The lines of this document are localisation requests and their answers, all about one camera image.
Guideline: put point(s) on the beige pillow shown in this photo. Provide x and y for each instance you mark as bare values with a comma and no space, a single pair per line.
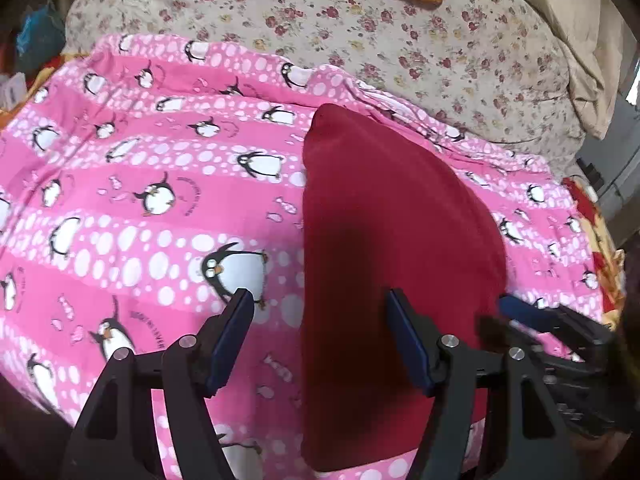
580,20

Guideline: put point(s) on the dark red garment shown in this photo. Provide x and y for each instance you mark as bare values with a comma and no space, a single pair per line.
390,220

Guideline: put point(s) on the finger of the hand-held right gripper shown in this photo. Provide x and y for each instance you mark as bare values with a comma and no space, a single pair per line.
500,332
522,310

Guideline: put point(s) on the floral print quilt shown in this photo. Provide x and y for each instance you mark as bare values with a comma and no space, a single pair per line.
350,35

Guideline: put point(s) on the pink penguin print blanket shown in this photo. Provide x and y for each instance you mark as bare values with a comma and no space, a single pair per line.
150,200

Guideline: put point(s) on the white labelled box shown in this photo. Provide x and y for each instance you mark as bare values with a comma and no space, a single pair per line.
11,91

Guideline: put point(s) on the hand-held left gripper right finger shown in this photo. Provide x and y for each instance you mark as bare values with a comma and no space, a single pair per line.
407,335

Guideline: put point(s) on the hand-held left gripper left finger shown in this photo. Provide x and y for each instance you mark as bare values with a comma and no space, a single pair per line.
230,340

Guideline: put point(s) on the blue plastic bag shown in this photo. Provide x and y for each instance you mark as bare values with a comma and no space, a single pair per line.
40,30

